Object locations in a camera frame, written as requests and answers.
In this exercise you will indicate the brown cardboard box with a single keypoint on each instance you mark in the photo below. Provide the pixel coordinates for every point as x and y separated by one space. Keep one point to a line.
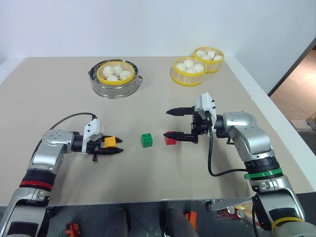
302 123

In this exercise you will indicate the metal steamer pot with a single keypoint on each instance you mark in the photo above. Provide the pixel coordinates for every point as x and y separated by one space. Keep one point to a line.
111 90

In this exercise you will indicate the yellow toy brick cube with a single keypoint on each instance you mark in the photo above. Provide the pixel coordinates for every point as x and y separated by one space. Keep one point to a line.
110 142

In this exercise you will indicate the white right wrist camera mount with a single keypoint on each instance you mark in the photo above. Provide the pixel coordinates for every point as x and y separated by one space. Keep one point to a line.
205 102

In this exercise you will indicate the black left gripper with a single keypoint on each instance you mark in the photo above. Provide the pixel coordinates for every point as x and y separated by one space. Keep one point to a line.
95 148

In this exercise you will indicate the white steamed bun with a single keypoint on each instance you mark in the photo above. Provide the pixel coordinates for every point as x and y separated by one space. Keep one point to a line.
180 66
190 70
217 58
200 52
125 75
198 67
206 57
189 63
118 69
107 70
211 53
112 78

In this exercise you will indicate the red drink can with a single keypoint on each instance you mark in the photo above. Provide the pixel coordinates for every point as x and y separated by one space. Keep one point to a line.
231 210

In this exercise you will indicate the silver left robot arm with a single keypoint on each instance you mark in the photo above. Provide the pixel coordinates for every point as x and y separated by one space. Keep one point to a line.
49 148

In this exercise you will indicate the green toy brick cube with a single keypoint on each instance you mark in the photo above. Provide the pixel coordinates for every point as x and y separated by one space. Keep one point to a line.
146 141

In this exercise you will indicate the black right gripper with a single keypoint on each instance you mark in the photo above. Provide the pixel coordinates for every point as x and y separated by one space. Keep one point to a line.
200 126

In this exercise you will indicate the yellow bamboo steamer basket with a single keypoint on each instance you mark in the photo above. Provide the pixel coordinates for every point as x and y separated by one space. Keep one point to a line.
98 77
185 79
217 66

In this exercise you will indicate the dark rounded shape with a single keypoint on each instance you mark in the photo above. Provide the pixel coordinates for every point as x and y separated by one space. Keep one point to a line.
175 222

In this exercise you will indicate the orange plastic part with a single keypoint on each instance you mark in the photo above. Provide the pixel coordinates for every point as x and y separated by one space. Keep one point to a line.
72 228
192 217

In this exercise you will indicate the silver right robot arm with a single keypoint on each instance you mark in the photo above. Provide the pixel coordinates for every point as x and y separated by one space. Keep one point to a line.
247 138

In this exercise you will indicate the grey metal bracket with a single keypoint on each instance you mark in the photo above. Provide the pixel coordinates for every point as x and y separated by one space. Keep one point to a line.
227 203

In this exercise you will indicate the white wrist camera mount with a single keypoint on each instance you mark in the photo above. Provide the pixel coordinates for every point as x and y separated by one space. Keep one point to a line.
205 102
93 127

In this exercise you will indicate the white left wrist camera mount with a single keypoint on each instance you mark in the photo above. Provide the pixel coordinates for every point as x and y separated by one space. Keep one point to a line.
93 127

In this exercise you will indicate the red toy brick cube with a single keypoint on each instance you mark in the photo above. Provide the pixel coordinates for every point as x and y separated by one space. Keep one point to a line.
170 141

